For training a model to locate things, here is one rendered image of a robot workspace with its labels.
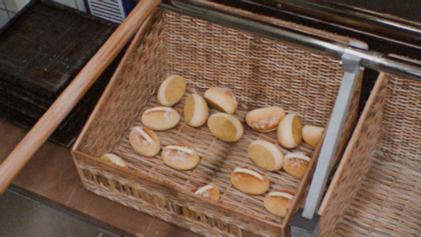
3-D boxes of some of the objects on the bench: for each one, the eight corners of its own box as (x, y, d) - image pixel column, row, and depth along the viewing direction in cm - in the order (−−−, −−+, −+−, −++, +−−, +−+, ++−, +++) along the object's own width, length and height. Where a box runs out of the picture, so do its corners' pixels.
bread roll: (287, 131, 209) (287, 124, 203) (248, 137, 210) (247, 130, 204) (284, 111, 211) (283, 103, 205) (245, 117, 212) (243, 108, 205)
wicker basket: (175, 62, 231) (160, -15, 210) (368, 119, 209) (371, 39, 188) (79, 191, 204) (51, 116, 183) (289, 272, 182) (283, 197, 162)
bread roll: (234, 122, 213) (227, 110, 207) (206, 103, 218) (198, 91, 212) (247, 106, 214) (240, 93, 208) (219, 88, 219) (211, 76, 213)
